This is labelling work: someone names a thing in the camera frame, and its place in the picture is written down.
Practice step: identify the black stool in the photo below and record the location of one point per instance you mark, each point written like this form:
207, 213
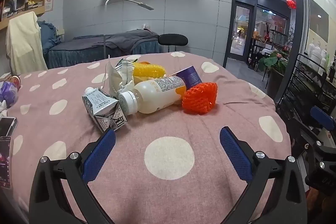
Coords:
173, 39

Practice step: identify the white floor lamp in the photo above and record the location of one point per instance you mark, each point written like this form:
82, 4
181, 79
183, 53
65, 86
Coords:
141, 5

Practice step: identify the black metal rack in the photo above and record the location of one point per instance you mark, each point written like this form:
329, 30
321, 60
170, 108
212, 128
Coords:
299, 82

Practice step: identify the black smartphone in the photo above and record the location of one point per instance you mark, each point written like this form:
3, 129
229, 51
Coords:
4, 161
7, 127

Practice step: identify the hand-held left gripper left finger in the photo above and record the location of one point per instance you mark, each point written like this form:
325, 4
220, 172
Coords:
99, 155

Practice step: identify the yellow foam fruit net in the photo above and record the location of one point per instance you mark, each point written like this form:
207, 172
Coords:
148, 70

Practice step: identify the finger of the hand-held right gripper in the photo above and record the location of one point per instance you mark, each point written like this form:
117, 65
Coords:
321, 117

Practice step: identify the white paper bag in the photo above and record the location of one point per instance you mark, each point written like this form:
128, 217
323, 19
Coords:
114, 82

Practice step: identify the orange foam fruit net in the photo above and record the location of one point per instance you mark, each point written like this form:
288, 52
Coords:
199, 98

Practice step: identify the purple plastic bag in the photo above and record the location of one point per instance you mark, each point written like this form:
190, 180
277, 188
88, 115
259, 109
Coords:
8, 94

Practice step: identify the pink polka dot blanket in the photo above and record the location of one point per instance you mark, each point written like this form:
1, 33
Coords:
168, 124

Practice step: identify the purple cardboard box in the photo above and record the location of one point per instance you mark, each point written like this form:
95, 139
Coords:
193, 78

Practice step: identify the blue bedding pile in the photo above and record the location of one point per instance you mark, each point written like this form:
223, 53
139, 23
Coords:
48, 35

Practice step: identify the red can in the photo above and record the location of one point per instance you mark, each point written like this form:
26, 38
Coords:
15, 81

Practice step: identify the blue skirted massage bed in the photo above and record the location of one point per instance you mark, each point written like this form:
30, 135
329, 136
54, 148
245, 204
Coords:
78, 56

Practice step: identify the dark planter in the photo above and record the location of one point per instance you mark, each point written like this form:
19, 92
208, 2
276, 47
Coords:
274, 82

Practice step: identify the white pump bottle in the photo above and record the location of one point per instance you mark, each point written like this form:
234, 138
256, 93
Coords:
325, 60
311, 53
318, 54

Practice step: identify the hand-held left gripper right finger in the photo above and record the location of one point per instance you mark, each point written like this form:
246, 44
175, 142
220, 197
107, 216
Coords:
235, 155

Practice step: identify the cream cloth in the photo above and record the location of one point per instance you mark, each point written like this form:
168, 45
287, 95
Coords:
25, 43

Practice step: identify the crushed grey milk carton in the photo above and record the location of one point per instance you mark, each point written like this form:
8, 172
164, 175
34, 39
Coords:
102, 106

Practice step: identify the green leafy plant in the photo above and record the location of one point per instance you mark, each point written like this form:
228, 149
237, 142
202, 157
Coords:
271, 61

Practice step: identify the black display rack with ornaments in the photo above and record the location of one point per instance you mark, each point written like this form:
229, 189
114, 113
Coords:
270, 40

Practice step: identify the glass door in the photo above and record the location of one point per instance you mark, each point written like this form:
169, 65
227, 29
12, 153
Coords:
240, 29

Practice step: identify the white plastic bottle orange label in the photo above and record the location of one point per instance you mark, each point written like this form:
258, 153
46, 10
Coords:
155, 95

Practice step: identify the green-printed plastic wrapper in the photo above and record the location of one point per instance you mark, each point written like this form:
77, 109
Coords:
127, 66

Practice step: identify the grey blanket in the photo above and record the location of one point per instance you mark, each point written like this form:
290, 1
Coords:
118, 39

